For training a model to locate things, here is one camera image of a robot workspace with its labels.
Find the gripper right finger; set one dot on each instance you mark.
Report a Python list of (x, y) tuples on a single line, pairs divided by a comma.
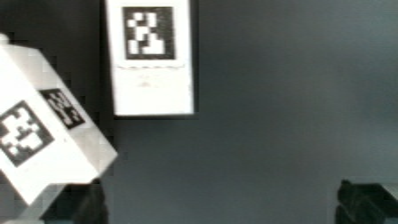
[(368, 203)]

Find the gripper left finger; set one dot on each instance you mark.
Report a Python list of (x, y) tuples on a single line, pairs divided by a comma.
[(20, 213)]

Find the white table leg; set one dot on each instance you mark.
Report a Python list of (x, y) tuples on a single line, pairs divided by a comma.
[(149, 42), (55, 151)]

